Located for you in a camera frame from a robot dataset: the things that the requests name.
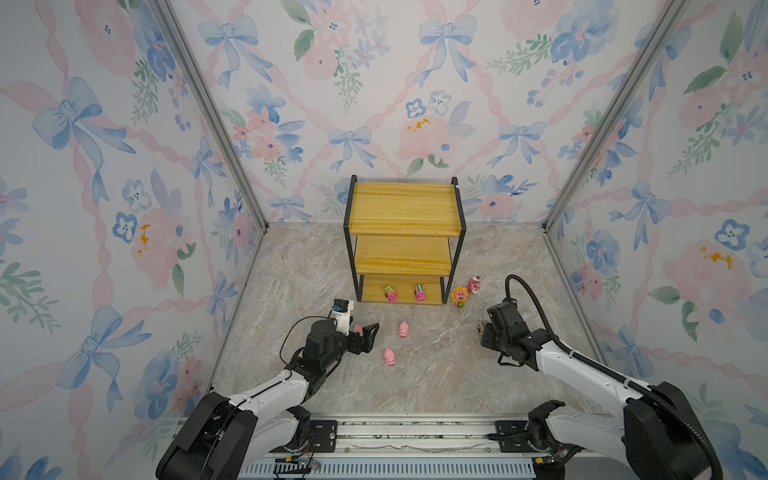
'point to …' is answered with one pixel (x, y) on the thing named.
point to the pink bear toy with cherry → (474, 284)
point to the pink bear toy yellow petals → (459, 295)
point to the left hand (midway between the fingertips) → (366, 320)
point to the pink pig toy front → (390, 357)
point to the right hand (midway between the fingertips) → (487, 332)
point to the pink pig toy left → (358, 329)
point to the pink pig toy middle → (404, 329)
